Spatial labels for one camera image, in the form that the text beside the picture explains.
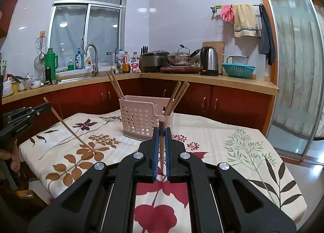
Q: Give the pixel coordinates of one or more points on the black small thermos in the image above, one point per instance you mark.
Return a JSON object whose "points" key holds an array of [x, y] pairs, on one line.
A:
{"points": [[48, 75]]}

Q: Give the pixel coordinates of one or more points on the yellow hanging towel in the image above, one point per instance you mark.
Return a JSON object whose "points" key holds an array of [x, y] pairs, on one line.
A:
{"points": [[244, 20]]}

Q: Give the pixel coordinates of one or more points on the wooden chopstick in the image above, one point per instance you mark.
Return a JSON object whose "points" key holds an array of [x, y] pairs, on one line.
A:
{"points": [[67, 127], [112, 80], [162, 120], [172, 98]]}

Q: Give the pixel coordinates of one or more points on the green thermos jug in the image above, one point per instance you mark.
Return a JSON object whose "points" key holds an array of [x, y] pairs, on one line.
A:
{"points": [[51, 59]]}

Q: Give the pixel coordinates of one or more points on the pink perforated utensil basket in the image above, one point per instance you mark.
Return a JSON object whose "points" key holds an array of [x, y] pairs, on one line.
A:
{"points": [[140, 115]]}

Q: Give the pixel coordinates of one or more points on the white green mug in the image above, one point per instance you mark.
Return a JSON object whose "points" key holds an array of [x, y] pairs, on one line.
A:
{"points": [[236, 59]]}

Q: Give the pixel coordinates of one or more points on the blue detergent bottle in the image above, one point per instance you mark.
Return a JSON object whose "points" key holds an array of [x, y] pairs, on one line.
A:
{"points": [[78, 59]]}

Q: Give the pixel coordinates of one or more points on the red induction cooker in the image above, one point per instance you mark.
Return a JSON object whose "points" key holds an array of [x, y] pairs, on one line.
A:
{"points": [[180, 69]]}

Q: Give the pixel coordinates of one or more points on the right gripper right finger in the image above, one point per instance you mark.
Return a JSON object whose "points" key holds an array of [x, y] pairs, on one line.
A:
{"points": [[219, 198]]}

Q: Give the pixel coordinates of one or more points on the steel wok with lid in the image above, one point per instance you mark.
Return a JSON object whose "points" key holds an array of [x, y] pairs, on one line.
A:
{"points": [[183, 57]]}

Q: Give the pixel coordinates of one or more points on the wooden cutting board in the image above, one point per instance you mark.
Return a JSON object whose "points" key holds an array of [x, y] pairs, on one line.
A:
{"points": [[219, 47]]}

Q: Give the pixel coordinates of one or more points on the dark grey hanging cloth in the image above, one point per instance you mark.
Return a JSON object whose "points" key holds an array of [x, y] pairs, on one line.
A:
{"points": [[266, 44]]}

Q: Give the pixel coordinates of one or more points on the beige countertop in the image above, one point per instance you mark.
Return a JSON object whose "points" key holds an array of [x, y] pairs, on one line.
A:
{"points": [[264, 87]]}

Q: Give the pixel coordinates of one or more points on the teal plastic colander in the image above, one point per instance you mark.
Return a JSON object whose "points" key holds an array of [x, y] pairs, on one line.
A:
{"points": [[238, 70]]}

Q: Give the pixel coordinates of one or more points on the glass sliding door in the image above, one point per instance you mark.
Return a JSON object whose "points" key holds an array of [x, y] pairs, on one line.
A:
{"points": [[298, 73]]}

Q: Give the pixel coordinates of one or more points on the floral white tablecloth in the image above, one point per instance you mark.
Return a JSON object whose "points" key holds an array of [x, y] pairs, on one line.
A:
{"points": [[58, 159]]}

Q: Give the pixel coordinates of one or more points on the pink rubber glove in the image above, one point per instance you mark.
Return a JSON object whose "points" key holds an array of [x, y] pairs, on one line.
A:
{"points": [[227, 14]]}

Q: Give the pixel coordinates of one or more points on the person left hand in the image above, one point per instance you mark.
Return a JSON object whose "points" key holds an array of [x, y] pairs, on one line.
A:
{"points": [[11, 154]]}

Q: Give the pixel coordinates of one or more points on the white spray bottle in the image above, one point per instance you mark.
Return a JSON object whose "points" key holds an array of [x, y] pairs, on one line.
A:
{"points": [[88, 59]]}

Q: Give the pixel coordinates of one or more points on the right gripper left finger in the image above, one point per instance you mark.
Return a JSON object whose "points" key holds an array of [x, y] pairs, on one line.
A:
{"points": [[103, 198]]}

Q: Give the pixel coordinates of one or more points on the white blue bowl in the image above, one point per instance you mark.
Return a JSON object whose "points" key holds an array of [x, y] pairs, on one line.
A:
{"points": [[35, 84]]}

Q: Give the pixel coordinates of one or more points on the red lower cabinets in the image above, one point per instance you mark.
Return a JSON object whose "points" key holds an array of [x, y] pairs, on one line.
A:
{"points": [[223, 104]]}

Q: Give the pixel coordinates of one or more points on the hanging strainer ladle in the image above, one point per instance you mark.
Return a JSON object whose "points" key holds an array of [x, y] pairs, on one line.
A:
{"points": [[39, 61]]}

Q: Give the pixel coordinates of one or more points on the steel electric kettle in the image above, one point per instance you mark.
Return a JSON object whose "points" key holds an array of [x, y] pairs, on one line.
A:
{"points": [[208, 61]]}

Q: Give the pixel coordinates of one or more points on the orange oil bottle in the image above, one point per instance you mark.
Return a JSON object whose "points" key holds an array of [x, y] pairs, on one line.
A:
{"points": [[126, 64]]}

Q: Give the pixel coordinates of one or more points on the kitchen window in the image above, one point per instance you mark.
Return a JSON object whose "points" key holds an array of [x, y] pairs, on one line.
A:
{"points": [[96, 25]]}

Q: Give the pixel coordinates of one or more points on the knife block with knives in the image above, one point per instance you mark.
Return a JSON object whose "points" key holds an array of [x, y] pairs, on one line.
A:
{"points": [[144, 50]]}

